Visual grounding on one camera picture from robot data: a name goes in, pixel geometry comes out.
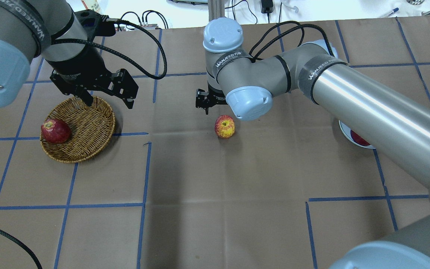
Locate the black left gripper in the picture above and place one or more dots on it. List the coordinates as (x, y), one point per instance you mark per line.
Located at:
(81, 66)

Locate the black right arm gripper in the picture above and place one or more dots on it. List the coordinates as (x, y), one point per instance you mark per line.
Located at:
(212, 99)

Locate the yellow red apple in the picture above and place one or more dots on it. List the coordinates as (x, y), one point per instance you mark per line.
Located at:
(224, 126)

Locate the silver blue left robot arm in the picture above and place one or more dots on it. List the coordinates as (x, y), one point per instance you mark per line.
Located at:
(51, 29)

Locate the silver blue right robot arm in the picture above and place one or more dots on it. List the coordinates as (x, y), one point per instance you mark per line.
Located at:
(288, 191)

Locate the woven wicker basket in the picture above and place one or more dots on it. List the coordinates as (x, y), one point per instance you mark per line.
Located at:
(91, 128)

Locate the dark red apple in basket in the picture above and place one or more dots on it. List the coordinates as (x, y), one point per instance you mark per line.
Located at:
(55, 131)

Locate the light blue plate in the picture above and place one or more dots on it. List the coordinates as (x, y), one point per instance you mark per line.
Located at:
(346, 132)

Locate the red apple on plate front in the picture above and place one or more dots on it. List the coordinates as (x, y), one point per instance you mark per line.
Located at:
(358, 139)

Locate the black power adapter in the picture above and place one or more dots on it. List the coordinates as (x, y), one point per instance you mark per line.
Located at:
(267, 6)

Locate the blue white pen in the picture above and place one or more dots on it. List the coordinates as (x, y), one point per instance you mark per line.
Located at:
(389, 13)

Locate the aluminium frame post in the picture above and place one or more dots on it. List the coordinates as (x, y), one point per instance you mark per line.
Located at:
(216, 9)

